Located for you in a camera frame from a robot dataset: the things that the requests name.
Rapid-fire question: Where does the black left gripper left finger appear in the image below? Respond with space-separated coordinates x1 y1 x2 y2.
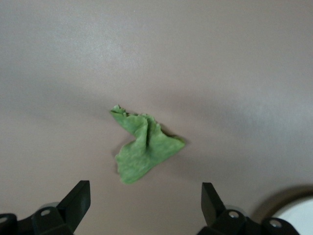
0 180 91 235

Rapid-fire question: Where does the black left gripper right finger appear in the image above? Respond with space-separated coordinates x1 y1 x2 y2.
197 182 300 235

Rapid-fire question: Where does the green lettuce leaf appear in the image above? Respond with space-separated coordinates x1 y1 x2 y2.
109 104 186 185

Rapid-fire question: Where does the beige plate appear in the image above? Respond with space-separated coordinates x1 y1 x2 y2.
253 186 313 235

